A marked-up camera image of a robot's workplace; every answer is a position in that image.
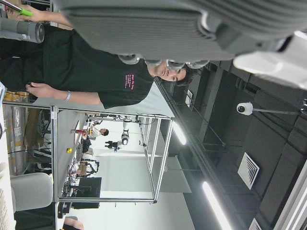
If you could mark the left dexterous robot hand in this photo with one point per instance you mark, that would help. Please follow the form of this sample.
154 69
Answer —
156 28

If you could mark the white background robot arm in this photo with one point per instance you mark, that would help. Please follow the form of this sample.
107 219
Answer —
125 136

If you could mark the person in black t-shirt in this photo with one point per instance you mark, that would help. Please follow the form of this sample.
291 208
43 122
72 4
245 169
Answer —
84 72

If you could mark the ceiling light strip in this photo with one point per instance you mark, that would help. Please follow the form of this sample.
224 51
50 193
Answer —
179 133
216 206

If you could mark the light blue wristband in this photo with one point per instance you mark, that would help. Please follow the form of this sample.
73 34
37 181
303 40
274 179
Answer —
68 95

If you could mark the person in white shirt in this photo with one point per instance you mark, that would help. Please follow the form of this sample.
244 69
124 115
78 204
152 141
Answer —
97 132

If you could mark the grey bottle with dark cap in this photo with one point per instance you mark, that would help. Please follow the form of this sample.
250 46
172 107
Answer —
26 30

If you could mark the green marker pen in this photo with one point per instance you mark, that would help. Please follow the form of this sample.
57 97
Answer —
25 12

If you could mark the small yellow object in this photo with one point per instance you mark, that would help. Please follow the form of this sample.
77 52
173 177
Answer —
69 150

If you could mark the white square ceiling vent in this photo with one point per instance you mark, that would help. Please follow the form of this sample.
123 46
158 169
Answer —
248 171

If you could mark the black background monitor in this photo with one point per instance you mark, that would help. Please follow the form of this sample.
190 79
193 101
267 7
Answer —
88 191

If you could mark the grey chair back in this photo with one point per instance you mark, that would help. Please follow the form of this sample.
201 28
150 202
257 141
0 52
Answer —
32 191

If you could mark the white dome security camera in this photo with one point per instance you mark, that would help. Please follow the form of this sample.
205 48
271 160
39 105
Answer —
243 108

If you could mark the aluminium frame cage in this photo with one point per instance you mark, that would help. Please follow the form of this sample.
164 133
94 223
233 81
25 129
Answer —
54 155

